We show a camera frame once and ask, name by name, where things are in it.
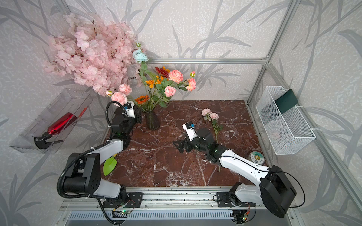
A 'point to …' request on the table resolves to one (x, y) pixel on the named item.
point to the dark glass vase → (152, 120)
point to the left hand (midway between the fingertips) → (139, 106)
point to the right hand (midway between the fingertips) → (179, 138)
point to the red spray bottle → (42, 143)
